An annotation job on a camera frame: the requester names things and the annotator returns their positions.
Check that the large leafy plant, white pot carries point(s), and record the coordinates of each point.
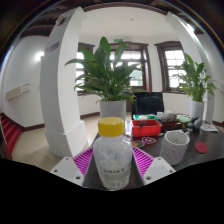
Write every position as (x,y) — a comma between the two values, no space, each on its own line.
(108,76)

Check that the grey dumbbell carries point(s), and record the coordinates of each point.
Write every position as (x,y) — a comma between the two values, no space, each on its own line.
(194,125)

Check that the round orange sticker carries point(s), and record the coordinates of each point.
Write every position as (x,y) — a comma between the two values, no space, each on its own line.
(137,144)

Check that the green exit sign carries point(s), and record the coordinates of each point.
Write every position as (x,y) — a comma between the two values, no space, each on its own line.
(118,40)

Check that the printed magazine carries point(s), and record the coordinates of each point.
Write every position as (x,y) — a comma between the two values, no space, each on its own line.
(209,127)

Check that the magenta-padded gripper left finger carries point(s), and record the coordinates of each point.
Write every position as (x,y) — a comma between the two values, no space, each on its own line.
(66,168)

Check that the white wall radiator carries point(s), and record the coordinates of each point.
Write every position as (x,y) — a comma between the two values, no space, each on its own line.
(16,91)

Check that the white speckled mug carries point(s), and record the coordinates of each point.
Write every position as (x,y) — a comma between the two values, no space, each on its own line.
(173,146)

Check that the green box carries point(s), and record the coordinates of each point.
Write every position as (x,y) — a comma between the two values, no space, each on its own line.
(141,117)

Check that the wooden tray with small items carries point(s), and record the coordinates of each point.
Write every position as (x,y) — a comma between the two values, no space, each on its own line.
(168,120)

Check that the flat round red coaster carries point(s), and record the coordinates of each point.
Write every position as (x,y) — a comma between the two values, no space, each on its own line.
(201,147)

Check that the red plastic box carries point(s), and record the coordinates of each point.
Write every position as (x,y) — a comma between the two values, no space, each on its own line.
(146,129)

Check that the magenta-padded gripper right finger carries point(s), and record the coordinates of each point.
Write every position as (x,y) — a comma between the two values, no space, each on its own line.
(158,169)

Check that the slender leafy plant, white pot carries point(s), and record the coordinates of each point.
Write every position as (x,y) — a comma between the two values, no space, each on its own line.
(196,80)

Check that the clear bottle with yellow cap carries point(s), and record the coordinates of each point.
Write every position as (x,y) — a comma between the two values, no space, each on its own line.
(112,156)

